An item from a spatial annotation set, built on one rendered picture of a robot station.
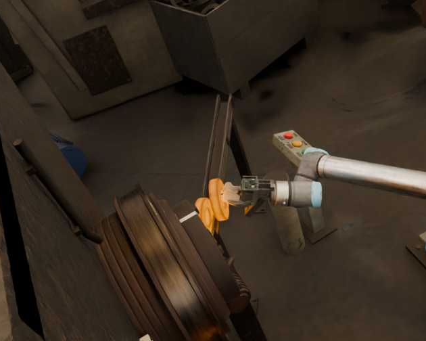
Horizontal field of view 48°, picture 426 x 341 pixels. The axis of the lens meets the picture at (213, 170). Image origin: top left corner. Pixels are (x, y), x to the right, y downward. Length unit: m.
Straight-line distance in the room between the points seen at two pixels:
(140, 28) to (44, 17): 0.67
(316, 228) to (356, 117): 0.93
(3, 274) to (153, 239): 0.56
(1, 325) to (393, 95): 3.08
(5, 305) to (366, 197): 2.40
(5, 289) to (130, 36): 3.34
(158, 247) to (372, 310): 1.49
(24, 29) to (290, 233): 2.38
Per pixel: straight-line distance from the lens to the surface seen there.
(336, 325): 2.33
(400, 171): 1.65
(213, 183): 1.70
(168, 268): 1.02
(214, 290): 1.10
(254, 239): 2.65
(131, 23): 3.71
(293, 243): 2.46
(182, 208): 1.17
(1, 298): 0.49
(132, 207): 1.11
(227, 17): 3.27
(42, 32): 3.72
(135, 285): 1.05
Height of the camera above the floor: 2.07
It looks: 42 degrees down
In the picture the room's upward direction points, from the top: 22 degrees counter-clockwise
